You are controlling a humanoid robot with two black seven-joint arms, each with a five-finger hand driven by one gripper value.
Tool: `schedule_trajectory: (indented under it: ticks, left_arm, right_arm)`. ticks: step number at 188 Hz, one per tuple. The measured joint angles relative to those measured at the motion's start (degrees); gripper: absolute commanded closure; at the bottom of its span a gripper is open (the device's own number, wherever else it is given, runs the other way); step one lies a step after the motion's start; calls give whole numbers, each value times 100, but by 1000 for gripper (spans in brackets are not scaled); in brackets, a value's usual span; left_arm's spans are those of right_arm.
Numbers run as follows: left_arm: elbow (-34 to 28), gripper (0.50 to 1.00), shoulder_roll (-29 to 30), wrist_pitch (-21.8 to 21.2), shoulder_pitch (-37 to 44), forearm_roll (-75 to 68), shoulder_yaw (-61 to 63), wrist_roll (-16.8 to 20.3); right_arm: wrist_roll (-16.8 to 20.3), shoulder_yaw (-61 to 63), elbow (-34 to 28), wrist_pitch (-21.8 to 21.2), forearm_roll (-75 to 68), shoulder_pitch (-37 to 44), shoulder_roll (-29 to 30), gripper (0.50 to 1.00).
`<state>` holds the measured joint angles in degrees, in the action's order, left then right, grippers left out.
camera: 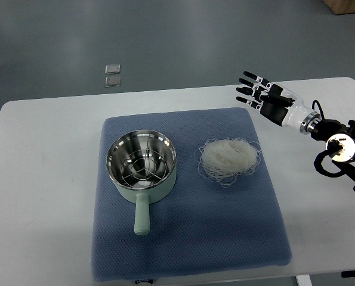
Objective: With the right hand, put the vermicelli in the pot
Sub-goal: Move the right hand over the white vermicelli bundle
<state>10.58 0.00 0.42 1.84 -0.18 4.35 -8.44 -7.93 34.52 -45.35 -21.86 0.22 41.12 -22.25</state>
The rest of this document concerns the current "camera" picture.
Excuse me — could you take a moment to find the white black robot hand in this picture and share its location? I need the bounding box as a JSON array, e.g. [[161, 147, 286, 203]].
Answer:
[[236, 71, 321, 134]]

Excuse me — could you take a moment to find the white vermicelli nest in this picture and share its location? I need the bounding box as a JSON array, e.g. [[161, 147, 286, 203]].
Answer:
[[193, 138, 262, 188]]

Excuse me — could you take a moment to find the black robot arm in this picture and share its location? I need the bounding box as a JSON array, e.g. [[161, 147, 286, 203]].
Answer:
[[306, 118, 355, 192]]

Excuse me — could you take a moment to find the mint green steel pot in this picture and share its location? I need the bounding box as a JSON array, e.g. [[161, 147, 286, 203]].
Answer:
[[106, 130, 177, 235]]

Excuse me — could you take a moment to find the brown cardboard box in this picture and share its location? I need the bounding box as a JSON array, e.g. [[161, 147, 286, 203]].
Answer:
[[323, 0, 355, 15]]

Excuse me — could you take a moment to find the blue textured mat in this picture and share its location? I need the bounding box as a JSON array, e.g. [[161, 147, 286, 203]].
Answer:
[[91, 107, 292, 281]]

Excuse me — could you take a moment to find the upper floor metal plate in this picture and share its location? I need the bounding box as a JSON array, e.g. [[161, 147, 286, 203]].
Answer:
[[105, 64, 121, 74]]

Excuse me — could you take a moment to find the white table leg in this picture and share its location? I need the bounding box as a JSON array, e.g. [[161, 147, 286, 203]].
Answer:
[[295, 275, 313, 286]]

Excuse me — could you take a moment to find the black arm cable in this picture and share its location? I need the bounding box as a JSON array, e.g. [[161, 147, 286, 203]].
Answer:
[[311, 100, 326, 120]]

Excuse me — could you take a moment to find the wire steaming rack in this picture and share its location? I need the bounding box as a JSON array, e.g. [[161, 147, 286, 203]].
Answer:
[[121, 149, 168, 186]]

